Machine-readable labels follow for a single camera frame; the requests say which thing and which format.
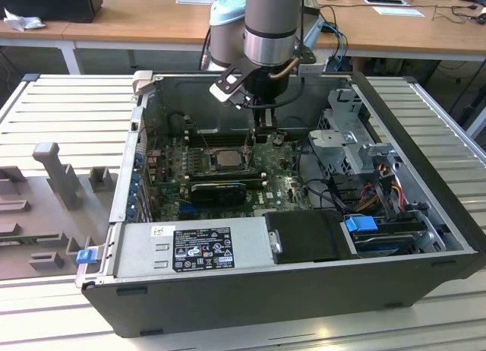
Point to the thin metal locking lever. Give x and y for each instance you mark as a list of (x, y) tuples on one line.
[(250, 138), (206, 142)]

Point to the silver square CPU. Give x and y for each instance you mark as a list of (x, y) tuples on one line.
[(229, 159)]

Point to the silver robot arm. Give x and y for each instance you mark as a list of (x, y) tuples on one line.
[(271, 20)]

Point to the black RAM slot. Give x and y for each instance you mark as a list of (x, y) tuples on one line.
[(197, 133), (197, 141), (228, 174), (254, 182)]

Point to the blue expansion slot clip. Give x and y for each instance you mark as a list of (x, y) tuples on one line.
[(133, 195), (131, 210), (138, 159), (136, 177)]

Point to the black battery holder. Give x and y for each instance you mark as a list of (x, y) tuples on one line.
[(281, 140)]

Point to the pale blue teach pendant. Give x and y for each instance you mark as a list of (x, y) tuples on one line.
[(315, 28)]

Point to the silver metal drive cage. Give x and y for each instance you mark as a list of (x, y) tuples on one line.
[(330, 138)]

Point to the black round component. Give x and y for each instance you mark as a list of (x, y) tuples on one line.
[(176, 125)]

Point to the green motherboard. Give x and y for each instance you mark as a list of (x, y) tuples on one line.
[(281, 184)]

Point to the grey sheet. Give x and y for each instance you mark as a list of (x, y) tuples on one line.
[(193, 0)]

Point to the black graphics card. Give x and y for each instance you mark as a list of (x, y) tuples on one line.
[(216, 193)]

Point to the pale grey case latch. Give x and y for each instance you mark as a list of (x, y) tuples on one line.
[(142, 81)]

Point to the wooden desk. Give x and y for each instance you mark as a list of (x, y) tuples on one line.
[(152, 24)]

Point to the dark tablet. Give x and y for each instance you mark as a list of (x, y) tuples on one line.
[(383, 1)]

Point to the black plastic shroud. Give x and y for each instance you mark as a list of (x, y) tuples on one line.
[(303, 233)]

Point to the white sheet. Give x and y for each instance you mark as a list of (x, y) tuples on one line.
[(398, 11)]

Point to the blue disk carrier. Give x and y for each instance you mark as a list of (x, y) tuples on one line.
[(358, 225)]

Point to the black hard disk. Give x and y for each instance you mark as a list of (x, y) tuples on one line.
[(383, 244)]

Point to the silver power supply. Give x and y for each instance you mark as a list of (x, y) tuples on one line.
[(136, 248)]

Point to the black open PC case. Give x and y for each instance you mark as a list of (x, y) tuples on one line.
[(228, 309)]

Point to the black box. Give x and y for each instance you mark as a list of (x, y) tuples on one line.
[(49, 3)]

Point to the blue case latch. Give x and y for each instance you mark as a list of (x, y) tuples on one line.
[(85, 258)]

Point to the crumpled white paper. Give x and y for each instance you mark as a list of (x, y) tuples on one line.
[(23, 21)]

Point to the grey parts rack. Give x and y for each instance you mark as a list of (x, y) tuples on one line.
[(38, 214)]

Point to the green RAM stick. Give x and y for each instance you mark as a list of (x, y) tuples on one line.
[(15, 238)]

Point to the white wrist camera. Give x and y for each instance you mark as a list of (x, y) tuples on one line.
[(220, 92)]

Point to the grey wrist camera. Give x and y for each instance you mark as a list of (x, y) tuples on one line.
[(311, 70)]

